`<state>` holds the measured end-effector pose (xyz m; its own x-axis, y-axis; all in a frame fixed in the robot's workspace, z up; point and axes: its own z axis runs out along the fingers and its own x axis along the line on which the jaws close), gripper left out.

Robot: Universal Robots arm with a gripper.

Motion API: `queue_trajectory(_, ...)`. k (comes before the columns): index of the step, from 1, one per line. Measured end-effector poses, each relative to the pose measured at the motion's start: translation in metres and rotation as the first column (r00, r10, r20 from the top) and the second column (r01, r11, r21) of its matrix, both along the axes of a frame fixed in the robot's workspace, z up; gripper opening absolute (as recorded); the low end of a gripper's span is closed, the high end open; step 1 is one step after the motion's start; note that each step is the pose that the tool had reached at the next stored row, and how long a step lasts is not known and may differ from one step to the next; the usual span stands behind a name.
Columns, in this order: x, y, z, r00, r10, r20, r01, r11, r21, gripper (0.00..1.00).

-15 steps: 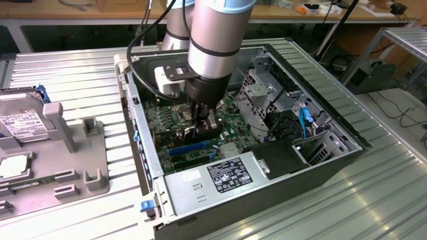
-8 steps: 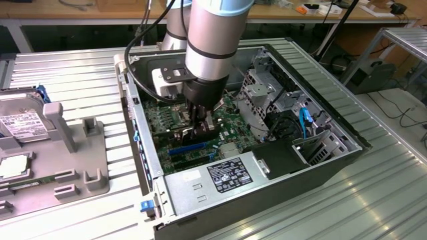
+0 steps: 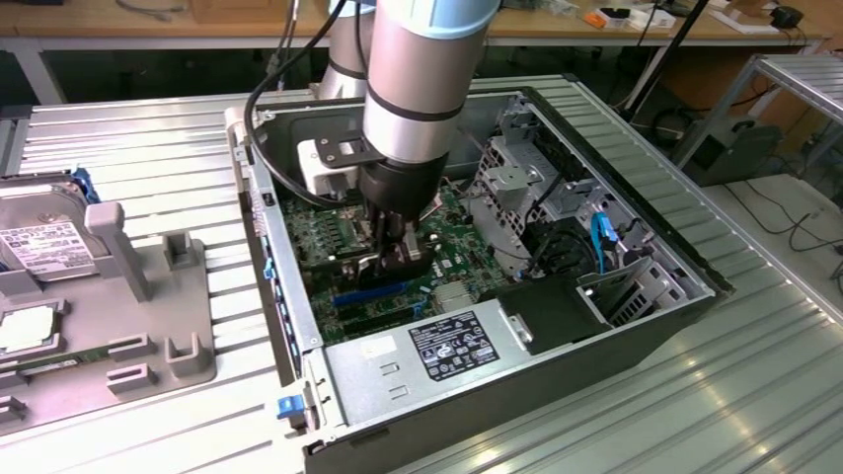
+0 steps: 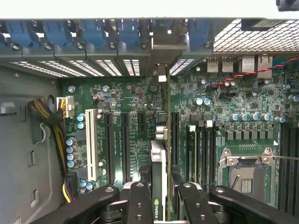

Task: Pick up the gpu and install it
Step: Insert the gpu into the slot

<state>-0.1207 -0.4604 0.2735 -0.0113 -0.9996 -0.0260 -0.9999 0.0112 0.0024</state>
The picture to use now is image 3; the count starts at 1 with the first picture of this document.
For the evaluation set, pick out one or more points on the black stand pole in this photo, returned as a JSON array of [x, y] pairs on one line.
[[665, 54]]

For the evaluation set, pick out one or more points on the blue expansion slot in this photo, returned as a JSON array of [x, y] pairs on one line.
[[356, 298]]

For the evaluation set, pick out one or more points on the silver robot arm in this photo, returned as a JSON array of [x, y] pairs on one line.
[[422, 74]]

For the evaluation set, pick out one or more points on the silver CPU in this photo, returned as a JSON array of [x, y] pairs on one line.
[[23, 331]]

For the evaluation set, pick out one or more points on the silver chipset heatsink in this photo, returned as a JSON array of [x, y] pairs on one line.
[[452, 294]]

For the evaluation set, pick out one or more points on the orange and white box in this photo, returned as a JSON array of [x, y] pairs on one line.
[[602, 19]]

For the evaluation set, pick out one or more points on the graphics card with black fan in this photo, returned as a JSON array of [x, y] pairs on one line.
[[337, 274]]

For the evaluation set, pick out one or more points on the silver hard disk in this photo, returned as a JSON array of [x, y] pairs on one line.
[[46, 237]]

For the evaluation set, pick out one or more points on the metal disk bay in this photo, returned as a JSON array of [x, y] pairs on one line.
[[633, 296]]

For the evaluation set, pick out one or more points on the black plastic shroud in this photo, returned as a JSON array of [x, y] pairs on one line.
[[548, 311]]

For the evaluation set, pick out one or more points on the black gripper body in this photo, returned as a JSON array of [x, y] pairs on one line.
[[402, 192]]

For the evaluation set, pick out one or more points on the blue disk carrier rail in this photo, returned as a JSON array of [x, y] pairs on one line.
[[82, 185]]

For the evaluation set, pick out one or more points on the metal frame table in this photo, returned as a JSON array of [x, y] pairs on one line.
[[801, 74]]

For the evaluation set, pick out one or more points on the grey parts rack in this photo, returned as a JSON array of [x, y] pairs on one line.
[[79, 375]]

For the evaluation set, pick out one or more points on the green RAM stick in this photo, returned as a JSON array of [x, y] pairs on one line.
[[59, 363]]

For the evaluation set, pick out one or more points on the perforated metal drive cage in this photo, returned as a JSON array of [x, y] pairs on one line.
[[514, 192]]

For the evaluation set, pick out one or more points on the black open PC case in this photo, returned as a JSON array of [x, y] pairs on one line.
[[593, 395]]

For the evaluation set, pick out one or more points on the blue case latch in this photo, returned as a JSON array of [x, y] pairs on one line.
[[290, 407]]

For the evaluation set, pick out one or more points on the grey floor device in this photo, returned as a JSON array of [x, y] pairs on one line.
[[732, 153]]

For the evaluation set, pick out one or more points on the black power adapter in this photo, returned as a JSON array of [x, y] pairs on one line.
[[786, 17]]

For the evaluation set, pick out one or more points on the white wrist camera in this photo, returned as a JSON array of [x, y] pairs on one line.
[[317, 170]]

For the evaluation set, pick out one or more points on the wooden desk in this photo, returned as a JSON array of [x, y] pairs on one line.
[[560, 29]]

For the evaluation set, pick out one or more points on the green motherboard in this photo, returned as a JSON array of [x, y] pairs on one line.
[[461, 237]]

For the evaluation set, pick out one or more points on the grey power supply unit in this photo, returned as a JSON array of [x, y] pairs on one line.
[[382, 365]]

